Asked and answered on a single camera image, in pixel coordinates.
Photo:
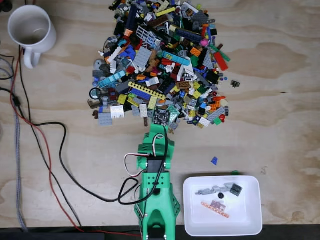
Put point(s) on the white Lego lattice fence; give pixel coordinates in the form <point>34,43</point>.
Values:
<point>145,36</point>

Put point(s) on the black Lego tire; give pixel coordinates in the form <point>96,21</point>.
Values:
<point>94,93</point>

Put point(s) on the dark grey Lego plate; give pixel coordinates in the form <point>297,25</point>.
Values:
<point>200,16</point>

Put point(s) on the small green Lego piece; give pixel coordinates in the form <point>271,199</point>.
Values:
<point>235,172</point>

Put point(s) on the long yellow Lego beam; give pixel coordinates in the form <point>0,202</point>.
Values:
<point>147,91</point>

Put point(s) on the white mug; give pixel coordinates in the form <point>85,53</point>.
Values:
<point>31,27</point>

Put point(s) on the orange Lego technic beam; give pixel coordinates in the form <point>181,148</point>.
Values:
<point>215,210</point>

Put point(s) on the lime yellow Lego plate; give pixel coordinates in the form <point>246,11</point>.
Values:
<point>152,103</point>

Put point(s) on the long yellow Lego plate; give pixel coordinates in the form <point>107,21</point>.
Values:
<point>165,11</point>

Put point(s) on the small brown Lego bar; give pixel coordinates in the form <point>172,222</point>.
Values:
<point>146,122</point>

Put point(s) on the pink Lego plate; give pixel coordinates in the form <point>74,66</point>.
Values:
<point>218,204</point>

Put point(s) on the long cyan Lego plate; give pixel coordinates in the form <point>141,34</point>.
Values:
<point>176,58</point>

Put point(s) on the white Lego grille brick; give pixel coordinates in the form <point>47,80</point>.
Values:
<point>117,112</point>

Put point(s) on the small white Lego plate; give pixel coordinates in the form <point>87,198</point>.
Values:
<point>204,121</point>

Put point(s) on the grey round Lego dish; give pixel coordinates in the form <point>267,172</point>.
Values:
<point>98,64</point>

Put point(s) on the camera circuit board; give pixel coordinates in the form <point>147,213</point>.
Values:
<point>161,116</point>

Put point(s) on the pink Lego ball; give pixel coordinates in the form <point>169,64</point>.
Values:
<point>204,42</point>

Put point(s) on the long navy Lego brick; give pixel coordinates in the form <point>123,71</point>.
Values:
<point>131,17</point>

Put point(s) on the small black Lego grille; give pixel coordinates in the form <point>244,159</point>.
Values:
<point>234,83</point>

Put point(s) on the small grey Lego plate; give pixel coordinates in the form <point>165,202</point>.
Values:
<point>175,126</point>

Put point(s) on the small blue Lego piece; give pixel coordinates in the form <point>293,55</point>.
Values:
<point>214,161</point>

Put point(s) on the brown Lego plate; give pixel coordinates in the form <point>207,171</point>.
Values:
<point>158,22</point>

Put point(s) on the red Lego plate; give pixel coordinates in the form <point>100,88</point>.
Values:
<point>221,61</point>

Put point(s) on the small tan Lego piece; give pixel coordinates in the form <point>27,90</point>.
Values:
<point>171,130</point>

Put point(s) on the large grey Lego plate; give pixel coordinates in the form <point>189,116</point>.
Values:
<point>142,57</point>

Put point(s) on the long dark blue Lego plate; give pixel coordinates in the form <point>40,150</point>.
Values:
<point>188,34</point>

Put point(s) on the orange Lego brick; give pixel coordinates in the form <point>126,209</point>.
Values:
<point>196,51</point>

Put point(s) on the small black round Lego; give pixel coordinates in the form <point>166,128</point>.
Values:
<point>220,195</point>

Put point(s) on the white plastic bin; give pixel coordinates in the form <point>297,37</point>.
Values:
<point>222,222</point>

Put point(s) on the long grey Lego plate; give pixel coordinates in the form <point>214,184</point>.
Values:
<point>216,113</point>

